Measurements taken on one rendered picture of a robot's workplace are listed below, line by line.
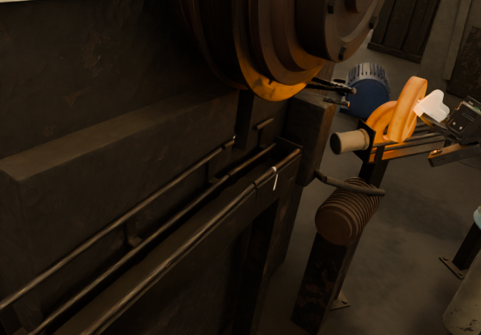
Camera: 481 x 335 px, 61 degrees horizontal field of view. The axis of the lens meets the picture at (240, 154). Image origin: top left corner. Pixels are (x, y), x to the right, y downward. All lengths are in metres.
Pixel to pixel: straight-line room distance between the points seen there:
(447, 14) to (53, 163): 3.20
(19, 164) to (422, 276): 1.61
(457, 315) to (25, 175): 1.45
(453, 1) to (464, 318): 2.40
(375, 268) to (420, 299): 0.20
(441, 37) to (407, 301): 2.26
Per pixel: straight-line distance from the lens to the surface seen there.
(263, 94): 0.69
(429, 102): 0.99
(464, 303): 1.64
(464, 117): 0.97
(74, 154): 0.57
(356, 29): 0.76
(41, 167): 0.55
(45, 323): 0.66
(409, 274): 1.85
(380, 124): 1.17
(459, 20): 3.43
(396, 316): 1.67
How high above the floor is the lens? 1.17
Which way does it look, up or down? 31 degrees down
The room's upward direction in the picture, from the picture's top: 9 degrees clockwise
